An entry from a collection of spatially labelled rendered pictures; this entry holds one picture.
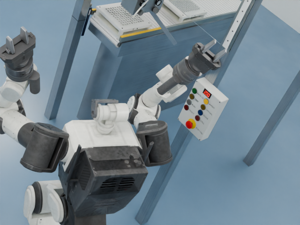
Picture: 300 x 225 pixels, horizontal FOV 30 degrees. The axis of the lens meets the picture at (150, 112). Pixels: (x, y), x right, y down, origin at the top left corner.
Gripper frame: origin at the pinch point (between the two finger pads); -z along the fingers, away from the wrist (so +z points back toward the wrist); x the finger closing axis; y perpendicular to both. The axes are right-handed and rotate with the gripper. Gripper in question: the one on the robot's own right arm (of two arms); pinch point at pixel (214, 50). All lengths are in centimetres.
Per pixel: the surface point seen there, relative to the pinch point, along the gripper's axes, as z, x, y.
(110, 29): 92, 8, 93
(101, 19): 96, 15, 99
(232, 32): 16, -19, 47
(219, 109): 42, -39, 32
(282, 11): 138, -177, 373
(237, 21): 11, -17, 48
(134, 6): 66, 10, 87
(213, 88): 41, -33, 39
